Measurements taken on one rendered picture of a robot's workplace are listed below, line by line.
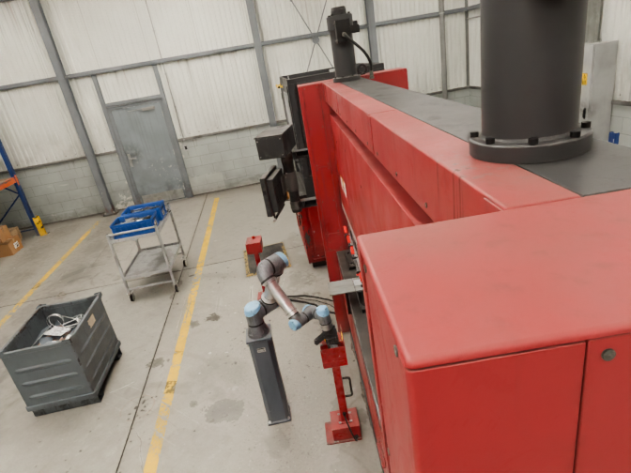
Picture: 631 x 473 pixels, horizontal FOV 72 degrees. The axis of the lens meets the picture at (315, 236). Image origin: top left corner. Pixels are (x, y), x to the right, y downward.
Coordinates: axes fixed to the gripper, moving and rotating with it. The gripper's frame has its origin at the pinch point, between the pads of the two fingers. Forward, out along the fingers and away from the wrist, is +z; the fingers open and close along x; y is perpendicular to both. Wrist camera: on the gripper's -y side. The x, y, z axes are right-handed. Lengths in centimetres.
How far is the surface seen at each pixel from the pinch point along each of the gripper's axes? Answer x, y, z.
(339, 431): -4, -9, 63
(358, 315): 16.1, 23.0, -12.4
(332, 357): -4.8, 0.8, -1.0
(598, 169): -170, 58, -152
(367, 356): -26.0, 22.0, -12.5
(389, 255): -186, 24, -155
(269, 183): 140, -22, -83
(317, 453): -10, -27, 71
